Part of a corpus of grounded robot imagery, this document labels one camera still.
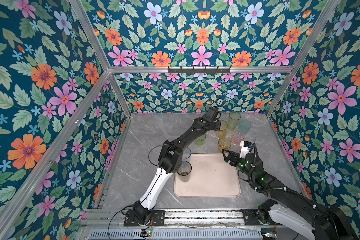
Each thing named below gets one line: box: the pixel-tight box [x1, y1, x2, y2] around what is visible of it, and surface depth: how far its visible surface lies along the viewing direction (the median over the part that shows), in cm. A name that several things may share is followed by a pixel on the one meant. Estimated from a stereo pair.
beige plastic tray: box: [174, 153, 241, 198], surface depth 88 cm
